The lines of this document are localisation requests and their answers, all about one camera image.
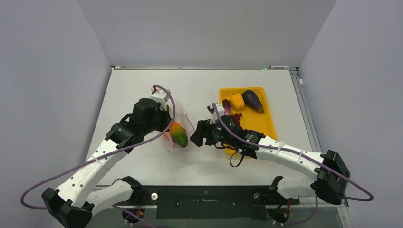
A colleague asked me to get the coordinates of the red grape bunch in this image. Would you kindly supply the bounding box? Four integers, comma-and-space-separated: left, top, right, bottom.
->
230, 113, 243, 126

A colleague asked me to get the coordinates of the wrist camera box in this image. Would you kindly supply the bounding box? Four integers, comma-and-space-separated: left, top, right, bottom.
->
150, 86, 171, 111
207, 103, 225, 124

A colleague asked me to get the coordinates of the green orange mango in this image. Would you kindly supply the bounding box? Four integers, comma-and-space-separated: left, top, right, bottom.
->
169, 122, 189, 148

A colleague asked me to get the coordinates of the clear zip top bag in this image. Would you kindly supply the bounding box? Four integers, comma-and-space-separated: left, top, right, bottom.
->
162, 99, 195, 152

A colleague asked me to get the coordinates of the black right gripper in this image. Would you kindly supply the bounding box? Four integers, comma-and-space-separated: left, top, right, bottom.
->
191, 118, 235, 147

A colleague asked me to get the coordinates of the aluminium frame rail right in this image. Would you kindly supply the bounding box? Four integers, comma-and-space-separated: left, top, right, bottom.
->
289, 67, 349, 209

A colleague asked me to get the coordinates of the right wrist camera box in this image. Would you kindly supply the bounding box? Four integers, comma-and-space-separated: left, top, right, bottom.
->
207, 103, 225, 124

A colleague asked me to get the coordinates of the aluminium frame rail back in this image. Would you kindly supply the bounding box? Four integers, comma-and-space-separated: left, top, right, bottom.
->
111, 65, 298, 71

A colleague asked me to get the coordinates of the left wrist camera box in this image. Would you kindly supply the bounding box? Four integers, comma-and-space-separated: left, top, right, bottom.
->
150, 86, 171, 111

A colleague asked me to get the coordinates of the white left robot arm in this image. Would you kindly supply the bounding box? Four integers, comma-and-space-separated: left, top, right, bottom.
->
42, 98, 171, 228

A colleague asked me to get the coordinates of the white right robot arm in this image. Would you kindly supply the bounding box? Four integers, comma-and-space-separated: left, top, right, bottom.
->
190, 116, 350, 205

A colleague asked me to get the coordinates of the aluminium frame rail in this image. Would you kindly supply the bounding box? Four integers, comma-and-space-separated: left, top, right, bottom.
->
289, 67, 349, 209
111, 65, 298, 71

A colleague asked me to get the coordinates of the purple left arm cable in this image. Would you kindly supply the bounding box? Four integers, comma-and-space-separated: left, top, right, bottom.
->
20, 84, 176, 228

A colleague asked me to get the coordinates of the yellow plastic tray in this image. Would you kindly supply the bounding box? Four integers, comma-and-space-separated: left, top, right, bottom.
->
219, 87, 277, 140

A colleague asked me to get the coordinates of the dark purple eggplant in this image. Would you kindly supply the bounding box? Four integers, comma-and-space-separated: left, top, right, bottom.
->
241, 90, 264, 113

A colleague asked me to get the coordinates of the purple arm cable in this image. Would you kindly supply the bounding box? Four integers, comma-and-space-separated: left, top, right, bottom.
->
20, 84, 176, 228
212, 103, 374, 226

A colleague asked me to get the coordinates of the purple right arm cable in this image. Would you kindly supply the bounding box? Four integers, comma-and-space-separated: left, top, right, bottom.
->
212, 103, 374, 226

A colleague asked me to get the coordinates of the yellow bell pepper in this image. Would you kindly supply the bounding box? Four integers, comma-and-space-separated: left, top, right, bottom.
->
229, 93, 245, 111

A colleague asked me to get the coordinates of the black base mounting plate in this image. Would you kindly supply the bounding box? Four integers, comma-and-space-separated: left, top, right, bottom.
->
127, 186, 300, 220

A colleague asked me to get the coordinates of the slim purple white eggplant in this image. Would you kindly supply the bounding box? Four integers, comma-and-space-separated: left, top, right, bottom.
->
222, 99, 231, 116

